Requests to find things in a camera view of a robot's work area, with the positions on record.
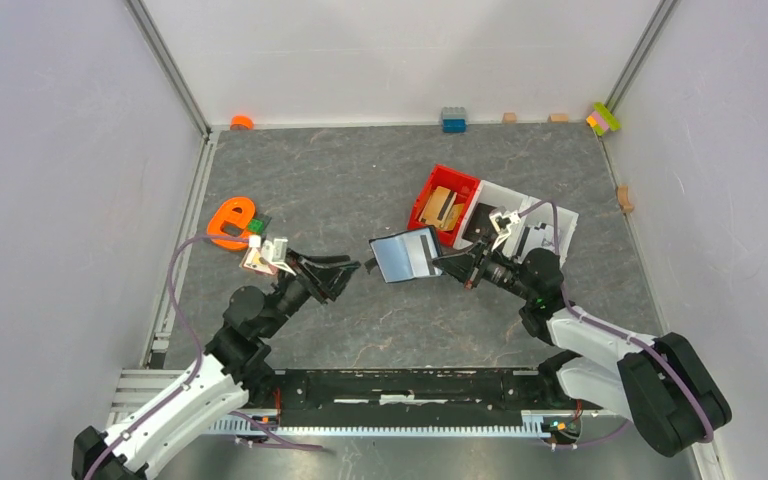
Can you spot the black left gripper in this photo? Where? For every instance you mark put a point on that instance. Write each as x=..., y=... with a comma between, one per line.
x=333, y=280

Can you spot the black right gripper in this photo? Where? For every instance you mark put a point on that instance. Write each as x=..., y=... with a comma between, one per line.
x=461, y=265

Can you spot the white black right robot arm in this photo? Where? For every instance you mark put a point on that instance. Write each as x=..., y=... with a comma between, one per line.
x=657, y=383

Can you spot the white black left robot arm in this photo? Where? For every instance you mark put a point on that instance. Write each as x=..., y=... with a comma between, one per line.
x=230, y=371

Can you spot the stack of gold credit cards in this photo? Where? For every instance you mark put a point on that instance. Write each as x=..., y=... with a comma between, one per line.
x=442, y=209

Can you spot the white plastic bin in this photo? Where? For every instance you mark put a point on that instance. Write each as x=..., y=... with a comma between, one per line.
x=487, y=198
x=547, y=227

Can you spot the red plastic bin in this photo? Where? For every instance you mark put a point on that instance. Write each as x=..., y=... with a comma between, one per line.
x=462, y=184

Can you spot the pink wooden block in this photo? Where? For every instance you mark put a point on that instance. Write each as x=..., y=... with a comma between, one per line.
x=253, y=262

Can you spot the green lego brick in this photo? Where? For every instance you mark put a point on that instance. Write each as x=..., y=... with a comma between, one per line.
x=258, y=224

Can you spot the orange letter toy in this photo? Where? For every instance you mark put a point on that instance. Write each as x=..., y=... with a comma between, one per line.
x=228, y=228

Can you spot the blue grey lego block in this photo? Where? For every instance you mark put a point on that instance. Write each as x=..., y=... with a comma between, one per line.
x=453, y=120

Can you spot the curved wooden arch block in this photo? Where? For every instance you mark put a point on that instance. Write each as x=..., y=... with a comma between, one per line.
x=623, y=199

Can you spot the orange round toy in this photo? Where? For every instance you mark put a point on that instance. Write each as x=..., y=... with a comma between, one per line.
x=241, y=122

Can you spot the green pink lego stack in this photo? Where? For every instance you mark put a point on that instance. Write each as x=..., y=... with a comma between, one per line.
x=601, y=120

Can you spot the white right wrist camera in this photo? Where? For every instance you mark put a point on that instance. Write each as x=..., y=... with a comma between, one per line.
x=503, y=222

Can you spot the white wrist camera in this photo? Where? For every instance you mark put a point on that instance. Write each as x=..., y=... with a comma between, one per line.
x=273, y=251
x=503, y=222

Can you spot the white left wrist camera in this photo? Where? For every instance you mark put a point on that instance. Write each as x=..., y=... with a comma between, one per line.
x=273, y=251

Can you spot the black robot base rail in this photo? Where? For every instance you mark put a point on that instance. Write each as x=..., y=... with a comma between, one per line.
x=424, y=397

